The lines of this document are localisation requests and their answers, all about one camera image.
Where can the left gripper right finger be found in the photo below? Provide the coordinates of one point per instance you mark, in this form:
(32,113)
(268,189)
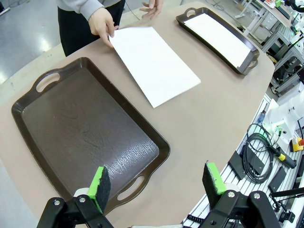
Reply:
(213,185)

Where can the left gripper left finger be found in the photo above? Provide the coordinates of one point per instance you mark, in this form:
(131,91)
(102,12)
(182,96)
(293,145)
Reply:
(98,190)

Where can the white A4 paper stack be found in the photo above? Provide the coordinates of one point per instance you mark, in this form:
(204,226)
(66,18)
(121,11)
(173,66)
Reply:
(154,66)

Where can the white A4 paper sheet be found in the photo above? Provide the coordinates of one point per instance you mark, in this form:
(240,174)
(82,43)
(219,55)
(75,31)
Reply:
(218,38)

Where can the person's right forearm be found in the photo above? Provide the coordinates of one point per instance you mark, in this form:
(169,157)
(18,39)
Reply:
(78,7)

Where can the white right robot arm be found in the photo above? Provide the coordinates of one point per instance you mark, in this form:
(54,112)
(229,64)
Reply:
(285,114)

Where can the person's right hand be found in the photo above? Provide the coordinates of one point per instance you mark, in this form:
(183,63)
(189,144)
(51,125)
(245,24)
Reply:
(102,23)

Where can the person's left hand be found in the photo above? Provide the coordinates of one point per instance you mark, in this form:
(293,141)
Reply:
(155,8)

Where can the black mounting plate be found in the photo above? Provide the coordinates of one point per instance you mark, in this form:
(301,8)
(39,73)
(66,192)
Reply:
(277,179)
(237,165)

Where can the brown plastic serving tray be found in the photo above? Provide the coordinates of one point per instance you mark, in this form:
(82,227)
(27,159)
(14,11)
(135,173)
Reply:
(83,133)
(247,69)

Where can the yellow emergency stop box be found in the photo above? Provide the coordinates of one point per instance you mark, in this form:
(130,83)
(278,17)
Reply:
(297,143)

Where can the person in grey hoodie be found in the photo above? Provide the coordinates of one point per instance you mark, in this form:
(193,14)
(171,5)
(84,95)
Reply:
(76,31)

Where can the background metal desk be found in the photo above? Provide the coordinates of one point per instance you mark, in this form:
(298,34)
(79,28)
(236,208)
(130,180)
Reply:
(256,19)

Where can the aluminium frame rack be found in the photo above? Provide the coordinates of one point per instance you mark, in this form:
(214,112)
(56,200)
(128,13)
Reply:
(285,71)

